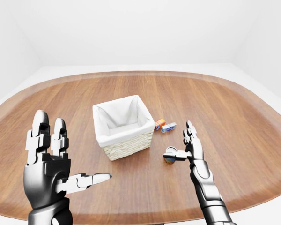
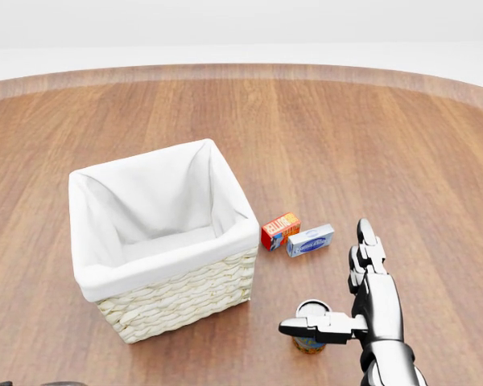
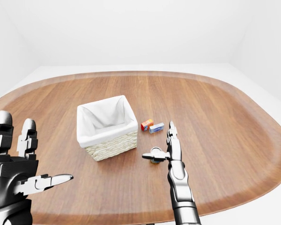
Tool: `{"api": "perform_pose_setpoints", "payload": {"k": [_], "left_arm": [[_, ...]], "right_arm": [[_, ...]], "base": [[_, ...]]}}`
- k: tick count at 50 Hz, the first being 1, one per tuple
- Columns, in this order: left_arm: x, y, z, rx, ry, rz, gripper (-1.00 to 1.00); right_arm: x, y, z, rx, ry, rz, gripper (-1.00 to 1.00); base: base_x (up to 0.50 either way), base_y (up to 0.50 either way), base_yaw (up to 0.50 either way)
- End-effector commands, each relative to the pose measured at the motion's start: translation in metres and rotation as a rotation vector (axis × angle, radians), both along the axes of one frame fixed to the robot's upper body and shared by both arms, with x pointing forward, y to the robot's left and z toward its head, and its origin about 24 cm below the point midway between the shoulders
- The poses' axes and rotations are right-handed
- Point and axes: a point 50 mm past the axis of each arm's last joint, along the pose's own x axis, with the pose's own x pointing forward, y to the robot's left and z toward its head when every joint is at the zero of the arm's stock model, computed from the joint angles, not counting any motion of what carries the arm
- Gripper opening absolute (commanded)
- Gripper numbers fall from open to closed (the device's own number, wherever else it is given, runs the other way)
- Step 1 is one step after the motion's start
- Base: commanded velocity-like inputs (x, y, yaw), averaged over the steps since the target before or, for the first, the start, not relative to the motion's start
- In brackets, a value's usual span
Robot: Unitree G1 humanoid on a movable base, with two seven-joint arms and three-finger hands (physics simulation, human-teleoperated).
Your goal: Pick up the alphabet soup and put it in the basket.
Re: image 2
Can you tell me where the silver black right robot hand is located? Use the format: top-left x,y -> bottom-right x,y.
278,218 -> 406,347

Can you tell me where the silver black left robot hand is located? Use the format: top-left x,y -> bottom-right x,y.
0,380 -> 84,386

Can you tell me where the alphabet soup tin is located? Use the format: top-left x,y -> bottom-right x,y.
291,298 -> 332,355

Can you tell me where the white wicker basket cloth liner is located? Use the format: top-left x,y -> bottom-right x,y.
68,138 -> 261,345

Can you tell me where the grey blue printed box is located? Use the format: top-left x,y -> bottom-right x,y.
285,224 -> 336,259

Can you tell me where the red butter box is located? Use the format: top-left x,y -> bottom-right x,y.
260,211 -> 303,253

